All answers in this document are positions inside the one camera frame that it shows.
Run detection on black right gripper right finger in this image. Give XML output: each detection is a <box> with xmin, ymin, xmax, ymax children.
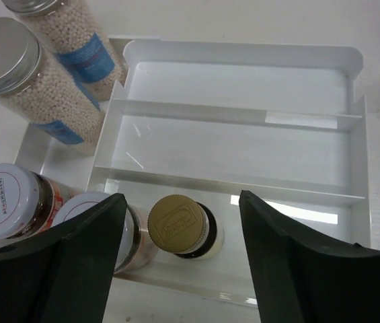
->
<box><xmin>239</xmin><ymin>190</ymin><xmax>380</xmax><ymax>322</ymax></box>

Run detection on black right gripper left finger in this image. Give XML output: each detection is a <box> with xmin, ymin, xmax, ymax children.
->
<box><xmin>0</xmin><ymin>193</ymin><xmax>126</xmax><ymax>322</ymax></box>

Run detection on spice jar white red lid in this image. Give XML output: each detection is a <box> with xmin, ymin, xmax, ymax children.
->
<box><xmin>51</xmin><ymin>192</ymin><xmax>159</xmax><ymax>274</ymax></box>

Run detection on small yellow label bottle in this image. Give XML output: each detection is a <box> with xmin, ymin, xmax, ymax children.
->
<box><xmin>147</xmin><ymin>194</ymin><xmax>225</xmax><ymax>260</ymax></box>

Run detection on tall jar silver lid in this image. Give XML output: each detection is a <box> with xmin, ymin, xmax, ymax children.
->
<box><xmin>0</xmin><ymin>17</ymin><xmax>105</xmax><ymax>155</ymax></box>

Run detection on small bottle blue label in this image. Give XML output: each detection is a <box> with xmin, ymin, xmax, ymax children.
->
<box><xmin>3</xmin><ymin>0</ymin><xmax>127</xmax><ymax>101</ymax></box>

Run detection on white divided organizer tray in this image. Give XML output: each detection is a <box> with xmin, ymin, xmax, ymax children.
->
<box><xmin>15</xmin><ymin>39</ymin><xmax>371</xmax><ymax>308</ymax></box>

